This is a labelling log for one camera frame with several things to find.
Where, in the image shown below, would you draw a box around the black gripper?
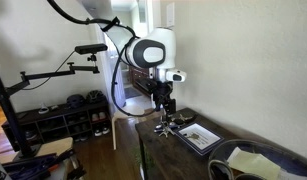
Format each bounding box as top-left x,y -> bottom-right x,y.
153,82 -> 176,124

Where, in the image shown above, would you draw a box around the keys with black car fob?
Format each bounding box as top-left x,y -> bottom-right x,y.
154,121 -> 179,137

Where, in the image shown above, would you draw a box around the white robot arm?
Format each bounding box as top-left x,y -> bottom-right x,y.
90,17 -> 186,117

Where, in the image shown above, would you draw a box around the keys inside tray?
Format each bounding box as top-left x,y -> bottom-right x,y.
187,133 -> 200,140

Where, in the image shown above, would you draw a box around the dark wooden console table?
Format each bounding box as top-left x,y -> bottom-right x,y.
134,107 -> 261,180

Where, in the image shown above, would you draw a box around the wooden stool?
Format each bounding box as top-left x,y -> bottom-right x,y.
111,105 -> 144,148

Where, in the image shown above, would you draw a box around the black bicycle helmet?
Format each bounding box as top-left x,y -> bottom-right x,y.
86,90 -> 105,104
66,94 -> 85,109

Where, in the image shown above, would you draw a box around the black sunglasses in bowl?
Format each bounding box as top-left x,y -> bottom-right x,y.
208,160 -> 263,180

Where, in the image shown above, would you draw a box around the black shoe shelf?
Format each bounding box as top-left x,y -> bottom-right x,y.
16,100 -> 110,146

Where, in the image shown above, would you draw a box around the yellow sticky notes pad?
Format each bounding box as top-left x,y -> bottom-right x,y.
227,147 -> 281,180

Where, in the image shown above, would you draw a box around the black stand pole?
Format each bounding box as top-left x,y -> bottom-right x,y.
0,78 -> 37,158

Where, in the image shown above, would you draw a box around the silver keys with black strap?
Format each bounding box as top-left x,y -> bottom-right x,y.
172,114 -> 197,125

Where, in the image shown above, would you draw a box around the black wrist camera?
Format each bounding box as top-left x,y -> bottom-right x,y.
139,78 -> 157,94

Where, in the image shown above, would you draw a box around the black camera on stand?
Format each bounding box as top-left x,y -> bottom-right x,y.
75,43 -> 107,54

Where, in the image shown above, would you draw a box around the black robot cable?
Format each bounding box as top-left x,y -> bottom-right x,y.
46,0 -> 157,118

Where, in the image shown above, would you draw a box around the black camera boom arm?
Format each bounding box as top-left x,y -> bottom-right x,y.
6,62 -> 99,96

